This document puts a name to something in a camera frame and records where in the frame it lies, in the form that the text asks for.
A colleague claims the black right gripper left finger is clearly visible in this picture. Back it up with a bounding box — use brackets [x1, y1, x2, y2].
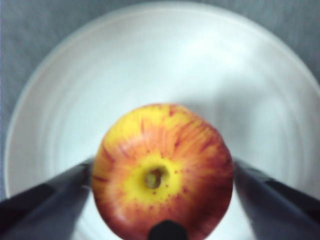
[0, 157, 95, 240]

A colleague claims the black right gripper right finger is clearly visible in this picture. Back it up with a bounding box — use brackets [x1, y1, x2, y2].
[233, 159, 320, 240]

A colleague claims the red yellow apple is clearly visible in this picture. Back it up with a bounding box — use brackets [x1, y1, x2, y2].
[91, 102, 235, 240]

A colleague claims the pale cream round plate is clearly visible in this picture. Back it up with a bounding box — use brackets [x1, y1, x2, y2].
[3, 2, 320, 240]

